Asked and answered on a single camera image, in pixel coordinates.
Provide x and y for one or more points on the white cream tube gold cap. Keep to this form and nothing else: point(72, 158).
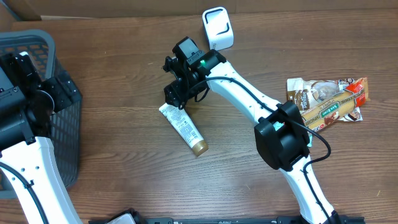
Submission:
point(183, 124)

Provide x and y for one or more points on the beige brown snack pouch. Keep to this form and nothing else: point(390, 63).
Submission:
point(307, 94)

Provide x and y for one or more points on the grey plastic shopping basket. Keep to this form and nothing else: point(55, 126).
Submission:
point(65, 123)

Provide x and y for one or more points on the green teal snack packet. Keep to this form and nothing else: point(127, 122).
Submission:
point(278, 125)

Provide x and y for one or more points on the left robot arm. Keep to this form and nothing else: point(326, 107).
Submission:
point(27, 151)

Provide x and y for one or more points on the white barcode scanner box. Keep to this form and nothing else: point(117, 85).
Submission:
point(218, 29)

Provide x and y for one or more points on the red orange spaghetti pack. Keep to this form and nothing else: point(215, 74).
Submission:
point(343, 105)

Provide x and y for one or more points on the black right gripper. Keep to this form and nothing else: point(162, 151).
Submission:
point(178, 90)

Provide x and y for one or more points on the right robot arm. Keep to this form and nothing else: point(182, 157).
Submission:
point(281, 137)

